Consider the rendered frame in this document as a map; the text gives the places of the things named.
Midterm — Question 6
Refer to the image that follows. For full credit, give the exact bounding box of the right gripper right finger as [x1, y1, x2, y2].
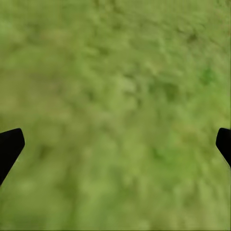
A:
[216, 128, 231, 167]

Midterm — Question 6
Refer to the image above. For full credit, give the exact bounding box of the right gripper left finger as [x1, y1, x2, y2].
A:
[0, 128, 25, 186]

